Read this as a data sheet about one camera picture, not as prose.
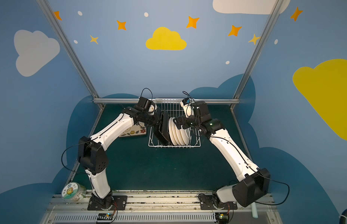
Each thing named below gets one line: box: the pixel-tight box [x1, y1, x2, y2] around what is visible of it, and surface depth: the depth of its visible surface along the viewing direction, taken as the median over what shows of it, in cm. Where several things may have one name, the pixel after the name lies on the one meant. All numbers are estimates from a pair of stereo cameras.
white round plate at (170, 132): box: [168, 117, 177, 146], surface depth 88 cm
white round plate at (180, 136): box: [175, 127, 186, 146], surface depth 88 cm
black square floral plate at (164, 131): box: [158, 109, 173, 145], surface depth 87 cm
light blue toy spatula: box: [250, 202, 259, 219], surface depth 72 cm
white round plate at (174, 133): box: [171, 118, 181, 146], surface depth 88 cm
